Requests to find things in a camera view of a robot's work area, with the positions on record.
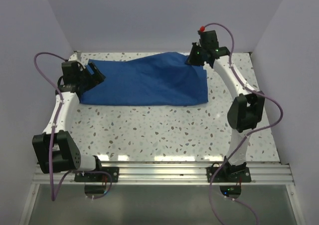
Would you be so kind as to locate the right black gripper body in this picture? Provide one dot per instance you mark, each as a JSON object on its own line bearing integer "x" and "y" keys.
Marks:
{"x": 197, "y": 57}

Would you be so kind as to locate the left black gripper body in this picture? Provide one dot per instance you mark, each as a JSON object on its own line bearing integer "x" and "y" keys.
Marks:
{"x": 79, "y": 78}

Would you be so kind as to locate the blue surgical cloth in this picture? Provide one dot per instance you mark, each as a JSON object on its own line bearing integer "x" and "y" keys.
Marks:
{"x": 160, "y": 79}

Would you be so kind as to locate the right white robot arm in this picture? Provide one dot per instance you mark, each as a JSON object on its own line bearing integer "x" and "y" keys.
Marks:
{"x": 246, "y": 109}

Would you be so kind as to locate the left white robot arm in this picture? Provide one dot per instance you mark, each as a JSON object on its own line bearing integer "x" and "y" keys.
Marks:
{"x": 55, "y": 149}

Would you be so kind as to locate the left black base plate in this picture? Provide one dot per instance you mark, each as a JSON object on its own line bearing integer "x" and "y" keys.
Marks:
{"x": 107, "y": 174}

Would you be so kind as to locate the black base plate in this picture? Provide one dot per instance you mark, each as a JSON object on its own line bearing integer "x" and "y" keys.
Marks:
{"x": 107, "y": 174}
{"x": 232, "y": 174}

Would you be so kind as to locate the aluminium front rail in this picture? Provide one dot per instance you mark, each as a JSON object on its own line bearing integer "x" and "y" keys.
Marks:
{"x": 195, "y": 173}

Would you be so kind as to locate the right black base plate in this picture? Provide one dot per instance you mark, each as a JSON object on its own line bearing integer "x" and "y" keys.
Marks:
{"x": 232, "y": 174}

